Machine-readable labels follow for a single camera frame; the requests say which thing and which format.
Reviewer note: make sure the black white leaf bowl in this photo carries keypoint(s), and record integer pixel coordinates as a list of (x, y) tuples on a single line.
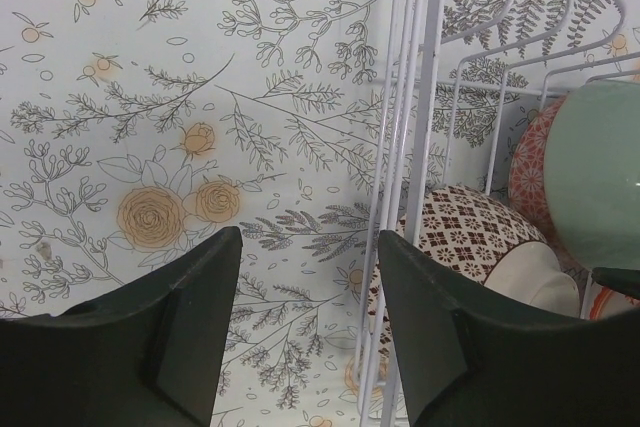
[(526, 186)]

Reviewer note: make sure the white wire dish rack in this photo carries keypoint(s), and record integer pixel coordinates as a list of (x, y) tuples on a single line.
[(464, 79)]

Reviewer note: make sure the orange floral bowl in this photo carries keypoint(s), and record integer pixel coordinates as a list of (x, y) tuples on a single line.
[(604, 302)]

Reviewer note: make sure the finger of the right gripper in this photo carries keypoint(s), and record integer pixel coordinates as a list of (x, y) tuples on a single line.
[(624, 281)]

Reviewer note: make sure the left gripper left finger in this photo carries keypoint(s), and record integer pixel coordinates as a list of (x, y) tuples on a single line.
[(148, 353)]

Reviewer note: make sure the floral table mat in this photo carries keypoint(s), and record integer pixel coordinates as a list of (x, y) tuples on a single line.
[(134, 130)]

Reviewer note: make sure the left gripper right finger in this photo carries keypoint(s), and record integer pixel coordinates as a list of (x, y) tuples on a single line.
[(469, 356)]

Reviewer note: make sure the celadon green bowl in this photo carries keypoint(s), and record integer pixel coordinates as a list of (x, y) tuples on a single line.
[(591, 174)]

